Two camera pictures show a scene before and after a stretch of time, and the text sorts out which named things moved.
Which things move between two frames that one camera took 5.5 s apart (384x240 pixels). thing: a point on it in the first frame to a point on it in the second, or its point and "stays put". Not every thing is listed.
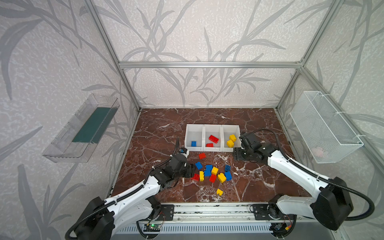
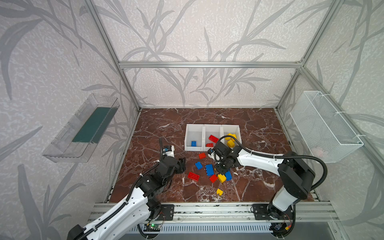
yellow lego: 230,143 stays put
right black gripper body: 238,153 to 222,166
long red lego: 196,177 stays put
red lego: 213,139 stays put
